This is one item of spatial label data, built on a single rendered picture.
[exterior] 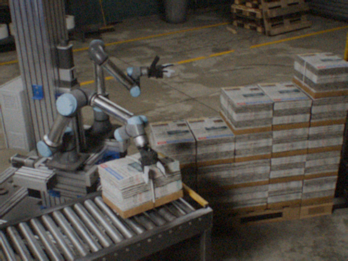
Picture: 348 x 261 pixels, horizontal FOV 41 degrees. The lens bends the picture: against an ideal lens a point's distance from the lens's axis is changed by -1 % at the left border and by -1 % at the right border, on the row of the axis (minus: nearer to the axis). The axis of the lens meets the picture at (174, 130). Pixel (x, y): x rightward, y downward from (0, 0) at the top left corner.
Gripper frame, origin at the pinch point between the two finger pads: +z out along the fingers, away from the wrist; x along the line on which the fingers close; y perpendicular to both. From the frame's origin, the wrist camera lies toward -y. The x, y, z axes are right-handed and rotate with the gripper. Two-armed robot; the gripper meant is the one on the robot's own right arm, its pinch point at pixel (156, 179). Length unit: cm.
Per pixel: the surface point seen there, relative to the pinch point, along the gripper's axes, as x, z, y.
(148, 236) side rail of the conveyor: 12.8, 26.5, 4.8
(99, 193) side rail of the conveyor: 18, -3, 47
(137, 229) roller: 14.8, 21.9, 12.7
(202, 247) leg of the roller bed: -23, 47, 22
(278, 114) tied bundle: -125, -14, 39
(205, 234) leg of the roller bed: -23.3, 39.2, 14.0
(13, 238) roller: 73, 4, 35
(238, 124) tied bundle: -96, -16, 49
